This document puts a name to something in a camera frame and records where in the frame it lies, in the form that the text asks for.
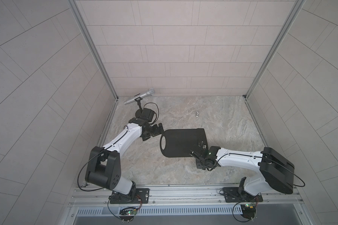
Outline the black cutting board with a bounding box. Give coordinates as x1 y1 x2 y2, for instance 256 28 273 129
160 128 208 158

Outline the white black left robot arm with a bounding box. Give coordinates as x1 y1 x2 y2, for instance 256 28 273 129
84 118 164 200

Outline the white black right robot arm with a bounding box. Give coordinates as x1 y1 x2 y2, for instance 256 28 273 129
190 146 296 202

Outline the right green circuit board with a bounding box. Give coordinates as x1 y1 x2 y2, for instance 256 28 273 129
241 204 257 220

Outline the green circuit board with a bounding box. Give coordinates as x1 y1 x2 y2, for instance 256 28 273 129
241 204 257 220
119 207 139 221

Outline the left green circuit board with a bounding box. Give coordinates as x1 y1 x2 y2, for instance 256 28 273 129
119 207 139 221

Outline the silver microphone on stand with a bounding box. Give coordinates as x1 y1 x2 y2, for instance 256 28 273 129
124 88 155 112

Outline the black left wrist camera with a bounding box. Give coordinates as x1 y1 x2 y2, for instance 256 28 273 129
135 108 156 122

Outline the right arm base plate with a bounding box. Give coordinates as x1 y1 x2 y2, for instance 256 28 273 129
219 187 263 203

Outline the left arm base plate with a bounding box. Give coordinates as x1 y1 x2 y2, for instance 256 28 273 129
109 188 150 204

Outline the aluminium mounting rail frame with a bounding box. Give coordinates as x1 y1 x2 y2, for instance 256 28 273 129
57 184 314 225

